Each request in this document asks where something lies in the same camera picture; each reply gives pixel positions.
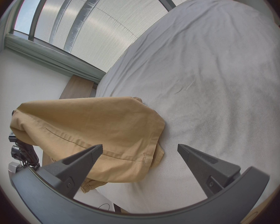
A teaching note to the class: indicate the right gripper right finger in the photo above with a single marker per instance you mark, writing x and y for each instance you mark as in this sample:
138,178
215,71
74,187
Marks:
212,174

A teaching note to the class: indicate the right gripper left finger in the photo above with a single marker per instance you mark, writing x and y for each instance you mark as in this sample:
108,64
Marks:
70,174

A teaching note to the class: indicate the mustard yellow shorts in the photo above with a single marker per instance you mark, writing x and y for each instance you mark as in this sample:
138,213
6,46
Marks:
95,125

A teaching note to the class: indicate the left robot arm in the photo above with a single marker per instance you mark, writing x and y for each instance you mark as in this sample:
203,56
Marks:
25,154

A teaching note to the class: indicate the bed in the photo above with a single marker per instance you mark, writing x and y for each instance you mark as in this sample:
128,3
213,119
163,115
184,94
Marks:
200,78

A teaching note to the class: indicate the window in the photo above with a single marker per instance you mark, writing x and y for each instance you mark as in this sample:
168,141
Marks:
107,31

